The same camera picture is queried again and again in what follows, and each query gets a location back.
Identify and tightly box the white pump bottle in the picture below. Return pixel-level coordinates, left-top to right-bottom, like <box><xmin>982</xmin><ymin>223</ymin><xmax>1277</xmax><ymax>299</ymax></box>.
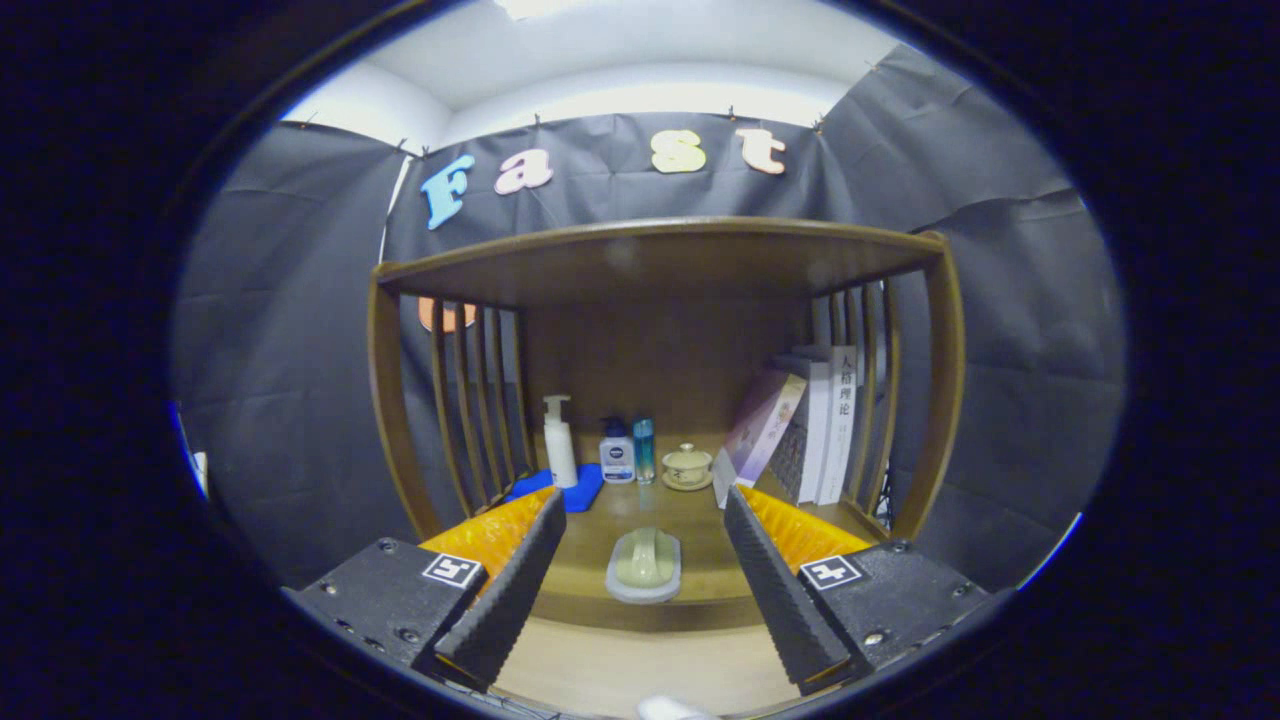
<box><xmin>542</xmin><ymin>395</ymin><xmax>580</xmax><ymax>490</ymax></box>

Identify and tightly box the wooden drawer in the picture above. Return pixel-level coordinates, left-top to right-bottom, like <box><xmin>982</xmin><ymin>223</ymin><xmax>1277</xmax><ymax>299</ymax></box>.
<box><xmin>490</xmin><ymin>615</ymin><xmax>801</xmax><ymax>717</ymax></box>

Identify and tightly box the wooden cabinet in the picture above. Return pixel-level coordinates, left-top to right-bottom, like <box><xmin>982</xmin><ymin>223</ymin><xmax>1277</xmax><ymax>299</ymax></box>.
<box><xmin>367</xmin><ymin>217</ymin><xmax>967</xmax><ymax>633</ymax></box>

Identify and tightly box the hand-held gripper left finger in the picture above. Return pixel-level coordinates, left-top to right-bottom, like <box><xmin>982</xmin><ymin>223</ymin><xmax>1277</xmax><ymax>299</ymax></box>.
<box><xmin>282</xmin><ymin>487</ymin><xmax>568</xmax><ymax>693</ymax></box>

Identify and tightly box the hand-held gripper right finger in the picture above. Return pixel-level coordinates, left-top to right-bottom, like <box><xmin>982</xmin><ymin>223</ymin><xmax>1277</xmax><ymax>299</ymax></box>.
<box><xmin>722</xmin><ymin>485</ymin><xmax>991</xmax><ymax>696</ymax></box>

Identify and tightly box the beige lidded teacup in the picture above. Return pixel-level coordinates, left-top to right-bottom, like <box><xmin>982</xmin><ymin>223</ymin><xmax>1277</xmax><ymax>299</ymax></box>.
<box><xmin>661</xmin><ymin>443</ymin><xmax>715</xmax><ymax>492</ymax></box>

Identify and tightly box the pale pink book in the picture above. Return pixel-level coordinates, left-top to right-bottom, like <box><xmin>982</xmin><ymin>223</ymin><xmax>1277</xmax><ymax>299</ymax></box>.
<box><xmin>712</xmin><ymin>368</ymin><xmax>809</xmax><ymax>509</ymax></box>

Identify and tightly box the small white blue bottle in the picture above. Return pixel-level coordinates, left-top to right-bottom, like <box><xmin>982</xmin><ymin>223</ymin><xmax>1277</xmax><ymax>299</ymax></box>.
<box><xmin>598</xmin><ymin>417</ymin><xmax>636</xmax><ymax>485</ymax></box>

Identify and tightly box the wooden countertop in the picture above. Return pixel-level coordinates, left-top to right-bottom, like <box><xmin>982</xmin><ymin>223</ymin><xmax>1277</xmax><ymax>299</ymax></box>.
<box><xmin>500</xmin><ymin>470</ymin><xmax>891</xmax><ymax>633</ymax></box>

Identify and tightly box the blue cloth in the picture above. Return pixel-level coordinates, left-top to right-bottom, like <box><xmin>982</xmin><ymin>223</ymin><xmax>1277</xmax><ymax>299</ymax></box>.
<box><xmin>503</xmin><ymin>462</ymin><xmax>606</xmax><ymax>514</ymax></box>

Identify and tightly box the black backdrop cloth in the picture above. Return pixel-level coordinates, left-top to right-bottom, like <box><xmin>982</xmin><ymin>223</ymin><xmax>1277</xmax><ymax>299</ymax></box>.
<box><xmin>172</xmin><ymin>42</ymin><xmax>1129</xmax><ymax>591</ymax></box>

